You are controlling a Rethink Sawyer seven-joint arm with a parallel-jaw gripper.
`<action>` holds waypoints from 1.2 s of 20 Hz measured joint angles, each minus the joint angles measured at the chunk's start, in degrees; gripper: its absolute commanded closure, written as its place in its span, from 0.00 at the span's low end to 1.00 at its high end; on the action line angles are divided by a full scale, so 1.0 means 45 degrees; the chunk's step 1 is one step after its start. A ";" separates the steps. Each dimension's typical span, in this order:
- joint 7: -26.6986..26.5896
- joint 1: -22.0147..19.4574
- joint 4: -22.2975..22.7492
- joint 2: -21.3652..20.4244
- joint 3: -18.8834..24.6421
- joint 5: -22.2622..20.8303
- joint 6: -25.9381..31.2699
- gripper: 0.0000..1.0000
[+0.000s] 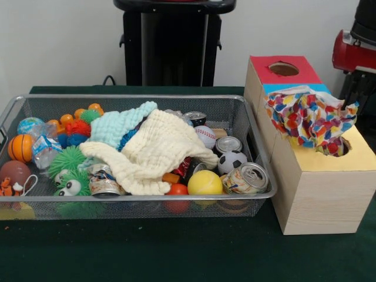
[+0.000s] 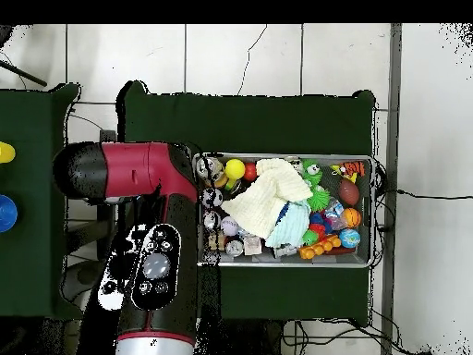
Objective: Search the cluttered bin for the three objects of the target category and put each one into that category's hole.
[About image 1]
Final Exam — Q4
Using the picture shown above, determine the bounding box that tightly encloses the blue green globe ball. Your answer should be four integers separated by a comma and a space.
16, 116, 45, 135

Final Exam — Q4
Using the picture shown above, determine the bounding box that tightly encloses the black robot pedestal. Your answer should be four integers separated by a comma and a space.
113, 0, 237, 86

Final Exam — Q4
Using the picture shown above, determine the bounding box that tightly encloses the crushed clear plastic bottle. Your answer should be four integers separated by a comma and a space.
29, 123, 63, 170

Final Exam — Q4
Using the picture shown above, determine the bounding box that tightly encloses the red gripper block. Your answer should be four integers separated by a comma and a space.
331, 29, 376, 111

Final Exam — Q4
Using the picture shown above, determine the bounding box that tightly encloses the yellow tennis ball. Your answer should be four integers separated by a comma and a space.
187, 169, 223, 196

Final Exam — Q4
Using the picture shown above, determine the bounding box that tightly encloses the cream knitted cloth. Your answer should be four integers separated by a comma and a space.
78, 109, 220, 196

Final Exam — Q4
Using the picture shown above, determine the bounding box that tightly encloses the colourful polka-dot cloth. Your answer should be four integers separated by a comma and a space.
264, 85, 360, 149
315, 137, 344, 157

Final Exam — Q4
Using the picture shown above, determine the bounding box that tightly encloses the orange mini basketball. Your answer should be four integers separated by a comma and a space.
8, 134, 35, 163

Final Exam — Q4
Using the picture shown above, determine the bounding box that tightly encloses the black upright panel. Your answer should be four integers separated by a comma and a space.
337, 70, 376, 111

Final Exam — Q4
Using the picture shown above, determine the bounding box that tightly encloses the brown mini football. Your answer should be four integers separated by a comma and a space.
0, 160, 32, 192

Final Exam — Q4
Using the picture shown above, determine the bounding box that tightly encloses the dark green tablecloth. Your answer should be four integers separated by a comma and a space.
357, 96, 376, 139
0, 85, 376, 282

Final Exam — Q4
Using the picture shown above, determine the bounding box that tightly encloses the black and white soccer ball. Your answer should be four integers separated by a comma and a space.
217, 150, 248, 176

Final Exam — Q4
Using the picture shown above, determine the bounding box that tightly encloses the shallow mesh bin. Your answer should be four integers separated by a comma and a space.
0, 93, 278, 220

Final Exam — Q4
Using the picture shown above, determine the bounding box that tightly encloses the printed drink can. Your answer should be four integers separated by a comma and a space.
222, 162, 270, 194

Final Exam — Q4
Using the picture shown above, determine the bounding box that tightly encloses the light blue knitted cloth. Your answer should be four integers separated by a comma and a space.
78, 101, 159, 171

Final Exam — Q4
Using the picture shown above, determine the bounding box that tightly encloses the small red ball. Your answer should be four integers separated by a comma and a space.
166, 183, 189, 196

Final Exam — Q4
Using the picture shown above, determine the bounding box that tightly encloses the silver drink can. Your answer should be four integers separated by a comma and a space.
216, 136, 243, 154

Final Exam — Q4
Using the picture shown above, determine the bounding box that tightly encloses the white baseball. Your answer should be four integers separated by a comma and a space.
194, 125, 217, 150

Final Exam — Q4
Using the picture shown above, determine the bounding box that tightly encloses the wooden box with three holes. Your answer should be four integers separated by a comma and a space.
243, 55, 376, 236

